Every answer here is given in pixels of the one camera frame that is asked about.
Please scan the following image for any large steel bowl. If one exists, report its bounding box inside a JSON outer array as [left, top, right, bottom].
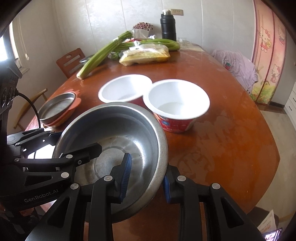
[[53, 102, 168, 222]]

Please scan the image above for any steel plate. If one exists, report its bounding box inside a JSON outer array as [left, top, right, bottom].
[[38, 92, 76, 125]]

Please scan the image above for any paper sheet on floor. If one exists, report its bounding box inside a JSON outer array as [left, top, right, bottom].
[[257, 209, 277, 234]]

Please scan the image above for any orange plastic plate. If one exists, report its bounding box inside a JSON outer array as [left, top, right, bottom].
[[43, 89, 81, 128]]

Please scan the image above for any wooden chair with backrest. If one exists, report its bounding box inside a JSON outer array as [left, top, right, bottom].
[[56, 48, 85, 78]]

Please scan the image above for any long green celery stalk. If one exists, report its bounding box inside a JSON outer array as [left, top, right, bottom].
[[76, 31, 132, 80]]

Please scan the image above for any red paper bowl right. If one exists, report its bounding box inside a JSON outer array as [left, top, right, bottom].
[[142, 79, 210, 133]]

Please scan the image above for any yellow food in plastic bag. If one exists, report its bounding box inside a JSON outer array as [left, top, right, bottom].
[[119, 44, 171, 66]]

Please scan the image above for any white drawer cabinet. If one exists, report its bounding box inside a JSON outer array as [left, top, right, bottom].
[[284, 83, 296, 129]]

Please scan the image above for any box of straws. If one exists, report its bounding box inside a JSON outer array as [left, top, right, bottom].
[[132, 22, 154, 39]]

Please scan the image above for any green celery bunch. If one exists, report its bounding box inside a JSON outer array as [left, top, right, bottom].
[[111, 39, 180, 53]]

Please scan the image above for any pink cloth pile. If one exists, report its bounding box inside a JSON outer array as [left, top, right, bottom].
[[212, 50, 258, 94]]

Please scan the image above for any clear plastic wrap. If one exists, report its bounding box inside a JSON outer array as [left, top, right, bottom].
[[178, 38, 190, 48]]

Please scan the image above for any black thermos bottle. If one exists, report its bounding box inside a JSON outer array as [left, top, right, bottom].
[[160, 9, 177, 41]]

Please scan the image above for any pink cartoon wardrobe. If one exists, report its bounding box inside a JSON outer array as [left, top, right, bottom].
[[251, 1, 295, 105]]

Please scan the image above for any wooden chair frame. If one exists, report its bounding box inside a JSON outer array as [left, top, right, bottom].
[[13, 87, 49, 130]]

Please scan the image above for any black cable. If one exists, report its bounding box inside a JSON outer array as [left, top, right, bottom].
[[17, 92, 42, 129]]

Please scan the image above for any white wall socket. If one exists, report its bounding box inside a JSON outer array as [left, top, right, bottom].
[[171, 9, 184, 16]]

